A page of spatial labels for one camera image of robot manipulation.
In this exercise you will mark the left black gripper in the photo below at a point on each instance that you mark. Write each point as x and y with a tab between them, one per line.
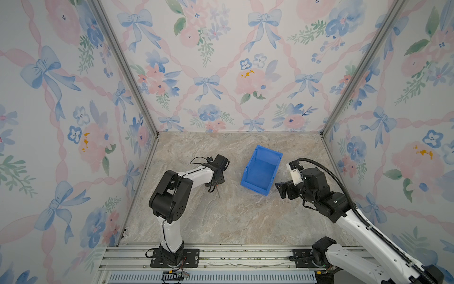
221	179

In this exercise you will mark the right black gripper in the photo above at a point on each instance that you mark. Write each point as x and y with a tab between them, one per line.
289	186

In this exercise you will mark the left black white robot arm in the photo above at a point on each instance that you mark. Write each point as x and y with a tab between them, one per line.
170	199

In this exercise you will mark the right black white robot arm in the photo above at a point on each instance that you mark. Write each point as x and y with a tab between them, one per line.
392	265

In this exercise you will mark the blue plastic storage bin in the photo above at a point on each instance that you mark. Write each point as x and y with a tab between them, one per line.
261	170

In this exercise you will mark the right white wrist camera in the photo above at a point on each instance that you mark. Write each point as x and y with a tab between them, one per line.
295	169

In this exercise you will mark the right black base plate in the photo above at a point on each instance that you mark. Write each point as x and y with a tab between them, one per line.
304	258

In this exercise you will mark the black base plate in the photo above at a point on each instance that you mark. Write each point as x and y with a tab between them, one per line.
185	258
304	258

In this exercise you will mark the left aluminium corner post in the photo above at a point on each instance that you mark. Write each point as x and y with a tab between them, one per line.
111	38

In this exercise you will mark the aluminium corner post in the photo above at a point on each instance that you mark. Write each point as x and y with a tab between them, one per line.
377	41
111	38

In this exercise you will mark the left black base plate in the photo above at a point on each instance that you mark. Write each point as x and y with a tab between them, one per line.
185	258

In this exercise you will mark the aluminium mounting rail frame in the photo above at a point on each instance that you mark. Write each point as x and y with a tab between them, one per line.
130	263

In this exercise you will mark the right aluminium corner post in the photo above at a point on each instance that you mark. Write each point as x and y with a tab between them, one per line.
377	41

